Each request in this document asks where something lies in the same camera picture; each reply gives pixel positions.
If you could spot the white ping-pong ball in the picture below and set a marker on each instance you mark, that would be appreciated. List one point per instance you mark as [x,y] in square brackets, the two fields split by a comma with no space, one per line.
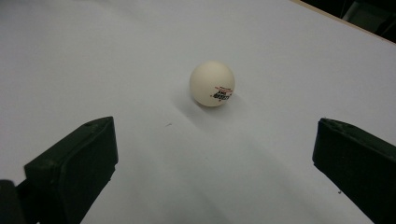
[210,82]

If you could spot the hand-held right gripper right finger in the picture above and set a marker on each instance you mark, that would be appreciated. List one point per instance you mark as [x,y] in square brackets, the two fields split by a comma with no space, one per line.
[358,161]

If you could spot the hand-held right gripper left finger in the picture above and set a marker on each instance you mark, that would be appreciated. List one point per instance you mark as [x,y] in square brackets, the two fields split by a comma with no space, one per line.
[73,161]

